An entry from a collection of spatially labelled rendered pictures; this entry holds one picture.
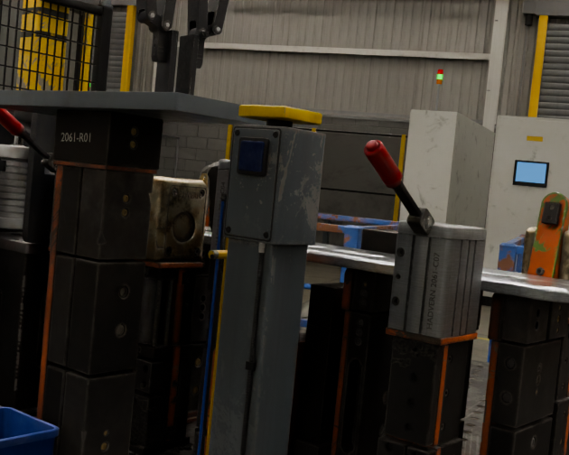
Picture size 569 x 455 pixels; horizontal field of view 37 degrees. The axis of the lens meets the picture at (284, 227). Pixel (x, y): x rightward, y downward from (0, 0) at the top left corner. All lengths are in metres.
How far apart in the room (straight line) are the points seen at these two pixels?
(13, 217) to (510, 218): 8.08
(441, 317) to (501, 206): 8.33
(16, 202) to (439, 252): 0.72
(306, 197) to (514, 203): 8.39
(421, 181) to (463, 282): 8.41
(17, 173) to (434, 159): 8.10
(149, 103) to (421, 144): 8.51
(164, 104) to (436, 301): 0.34
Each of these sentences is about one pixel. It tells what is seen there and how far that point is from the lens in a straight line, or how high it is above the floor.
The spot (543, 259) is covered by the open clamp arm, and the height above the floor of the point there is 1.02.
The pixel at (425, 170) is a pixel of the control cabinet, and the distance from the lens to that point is 9.32.
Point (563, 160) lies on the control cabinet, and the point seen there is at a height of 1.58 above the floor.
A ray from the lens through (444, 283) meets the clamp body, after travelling 0.89.
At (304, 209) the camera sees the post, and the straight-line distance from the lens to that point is 0.84.
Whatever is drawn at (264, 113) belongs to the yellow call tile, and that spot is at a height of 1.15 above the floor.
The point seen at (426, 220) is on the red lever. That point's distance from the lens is 0.89.
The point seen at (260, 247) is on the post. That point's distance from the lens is 0.82.
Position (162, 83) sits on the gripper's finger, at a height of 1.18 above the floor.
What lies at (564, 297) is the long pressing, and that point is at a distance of 0.97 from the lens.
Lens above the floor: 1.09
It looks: 3 degrees down
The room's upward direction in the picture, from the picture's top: 6 degrees clockwise
